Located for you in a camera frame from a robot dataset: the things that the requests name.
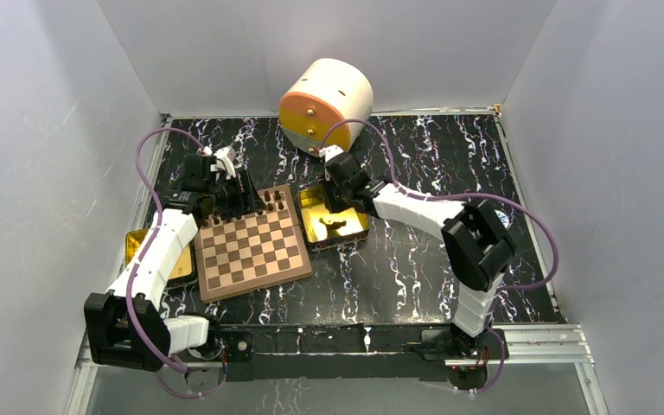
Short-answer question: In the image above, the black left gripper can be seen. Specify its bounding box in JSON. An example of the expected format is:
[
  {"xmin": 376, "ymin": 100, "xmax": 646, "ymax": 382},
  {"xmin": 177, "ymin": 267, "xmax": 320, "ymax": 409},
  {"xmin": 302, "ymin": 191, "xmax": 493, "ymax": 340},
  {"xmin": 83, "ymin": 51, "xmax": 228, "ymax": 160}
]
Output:
[{"xmin": 207, "ymin": 170, "xmax": 265, "ymax": 220}]

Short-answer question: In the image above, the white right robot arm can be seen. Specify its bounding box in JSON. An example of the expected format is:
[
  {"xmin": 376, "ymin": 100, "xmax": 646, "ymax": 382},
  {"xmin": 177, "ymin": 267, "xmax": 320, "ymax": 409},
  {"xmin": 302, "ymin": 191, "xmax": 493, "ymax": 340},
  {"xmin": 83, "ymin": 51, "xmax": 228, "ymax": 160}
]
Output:
[{"xmin": 320, "ymin": 146, "xmax": 516, "ymax": 358}]

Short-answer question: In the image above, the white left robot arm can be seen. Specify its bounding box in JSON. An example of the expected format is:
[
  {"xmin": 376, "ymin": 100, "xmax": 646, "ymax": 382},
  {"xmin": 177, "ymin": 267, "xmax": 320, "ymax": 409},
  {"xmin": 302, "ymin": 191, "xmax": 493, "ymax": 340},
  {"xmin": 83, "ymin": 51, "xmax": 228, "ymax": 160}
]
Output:
[{"xmin": 84, "ymin": 147, "xmax": 263, "ymax": 372}]

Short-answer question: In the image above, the gold tin with dark pieces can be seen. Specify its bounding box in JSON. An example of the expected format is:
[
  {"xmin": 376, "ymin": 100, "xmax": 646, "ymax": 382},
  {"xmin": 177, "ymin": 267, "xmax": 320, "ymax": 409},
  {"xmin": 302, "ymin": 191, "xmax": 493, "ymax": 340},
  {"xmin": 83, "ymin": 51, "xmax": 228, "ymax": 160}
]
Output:
[{"xmin": 298, "ymin": 187, "xmax": 369, "ymax": 252}]

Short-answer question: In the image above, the wooden chess board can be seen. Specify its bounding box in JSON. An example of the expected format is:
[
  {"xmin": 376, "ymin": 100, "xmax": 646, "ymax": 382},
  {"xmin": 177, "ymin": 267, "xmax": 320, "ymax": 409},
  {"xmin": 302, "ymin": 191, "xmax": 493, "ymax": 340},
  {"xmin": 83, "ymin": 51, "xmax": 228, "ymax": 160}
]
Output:
[{"xmin": 194, "ymin": 184, "xmax": 312, "ymax": 303}]

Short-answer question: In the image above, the gold tin with light pieces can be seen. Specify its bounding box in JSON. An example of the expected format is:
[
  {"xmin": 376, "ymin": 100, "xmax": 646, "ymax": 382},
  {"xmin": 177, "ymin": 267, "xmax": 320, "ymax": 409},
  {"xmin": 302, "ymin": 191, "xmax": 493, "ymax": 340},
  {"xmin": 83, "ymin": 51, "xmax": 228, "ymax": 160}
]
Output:
[{"xmin": 124, "ymin": 229, "xmax": 198, "ymax": 291}]

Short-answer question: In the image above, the round pastel drawer cabinet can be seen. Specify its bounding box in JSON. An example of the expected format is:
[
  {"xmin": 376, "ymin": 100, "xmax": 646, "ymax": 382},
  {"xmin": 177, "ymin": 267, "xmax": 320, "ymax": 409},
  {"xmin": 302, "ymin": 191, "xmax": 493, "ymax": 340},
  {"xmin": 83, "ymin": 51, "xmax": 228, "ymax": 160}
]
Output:
[{"xmin": 278, "ymin": 58, "xmax": 374, "ymax": 156}]

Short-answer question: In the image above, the blue white round cap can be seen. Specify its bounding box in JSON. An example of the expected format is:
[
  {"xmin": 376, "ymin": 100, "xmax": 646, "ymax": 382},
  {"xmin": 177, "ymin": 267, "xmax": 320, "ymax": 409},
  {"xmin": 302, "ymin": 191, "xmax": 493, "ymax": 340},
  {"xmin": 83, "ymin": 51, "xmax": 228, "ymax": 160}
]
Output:
[{"xmin": 495, "ymin": 209, "xmax": 512, "ymax": 228}]

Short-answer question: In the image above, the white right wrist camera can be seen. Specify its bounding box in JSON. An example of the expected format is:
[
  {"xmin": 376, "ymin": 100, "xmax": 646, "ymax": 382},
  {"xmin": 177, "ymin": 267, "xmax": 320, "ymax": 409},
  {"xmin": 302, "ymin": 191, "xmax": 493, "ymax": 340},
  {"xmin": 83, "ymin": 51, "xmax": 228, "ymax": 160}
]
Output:
[{"xmin": 319, "ymin": 145, "xmax": 345, "ymax": 163}]

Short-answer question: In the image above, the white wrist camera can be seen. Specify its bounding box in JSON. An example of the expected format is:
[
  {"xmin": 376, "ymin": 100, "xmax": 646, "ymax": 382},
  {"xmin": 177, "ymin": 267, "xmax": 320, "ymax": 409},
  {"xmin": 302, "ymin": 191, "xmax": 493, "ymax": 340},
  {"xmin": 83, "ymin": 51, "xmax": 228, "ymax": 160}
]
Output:
[
  {"xmin": 319, "ymin": 145, "xmax": 345, "ymax": 163},
  {"xmin": 201, "ymin": 146, "xmax": 237, "ymax": 180}
]

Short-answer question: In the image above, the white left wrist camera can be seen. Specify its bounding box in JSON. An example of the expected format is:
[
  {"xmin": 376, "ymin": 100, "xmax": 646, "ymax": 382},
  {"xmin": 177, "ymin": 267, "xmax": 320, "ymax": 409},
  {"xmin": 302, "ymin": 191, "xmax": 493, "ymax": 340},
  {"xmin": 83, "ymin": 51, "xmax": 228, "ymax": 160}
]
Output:
[{"xmin": 201, "ymin": 146, "xmax": 237, "ymax": 180}]

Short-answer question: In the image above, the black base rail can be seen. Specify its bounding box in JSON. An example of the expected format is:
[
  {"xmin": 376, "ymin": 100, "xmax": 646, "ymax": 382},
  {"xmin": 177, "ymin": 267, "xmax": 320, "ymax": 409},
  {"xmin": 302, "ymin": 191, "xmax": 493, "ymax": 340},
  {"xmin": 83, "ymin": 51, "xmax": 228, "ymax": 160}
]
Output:
[{"xmin": 169, "ymin": 323, "xmax": 508, "ymax": 391}]

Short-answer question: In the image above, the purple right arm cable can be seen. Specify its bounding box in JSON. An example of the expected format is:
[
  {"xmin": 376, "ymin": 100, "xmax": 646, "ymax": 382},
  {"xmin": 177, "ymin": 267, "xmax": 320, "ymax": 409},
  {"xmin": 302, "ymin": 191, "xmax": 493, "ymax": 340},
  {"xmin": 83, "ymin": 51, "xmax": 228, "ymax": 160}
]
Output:
[{"xmin": 319, "ymin": 118, "xmax": 560, "ymax": 396}]

